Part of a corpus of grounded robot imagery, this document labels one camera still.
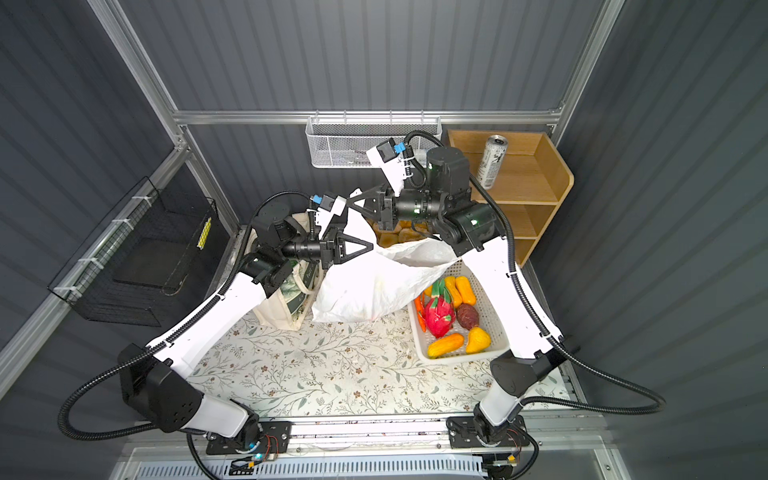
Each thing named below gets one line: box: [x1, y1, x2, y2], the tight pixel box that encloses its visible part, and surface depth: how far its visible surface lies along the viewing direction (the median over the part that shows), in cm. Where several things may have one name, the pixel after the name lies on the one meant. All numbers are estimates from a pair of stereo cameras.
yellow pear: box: [466, 326, 492, 354], surface depth 86 cm
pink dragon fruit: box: [425, 278, 456, 339], surface depth 88 cm
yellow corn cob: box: [427, 333, 465, 359], surface depth 86 cm
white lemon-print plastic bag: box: [312, 209, 459, 322], surface depth 70 cm
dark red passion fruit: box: [456, 303, 480, 331], surface depth 91 cm
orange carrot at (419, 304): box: [414, 293, 427, 333], surface depth 91 cm
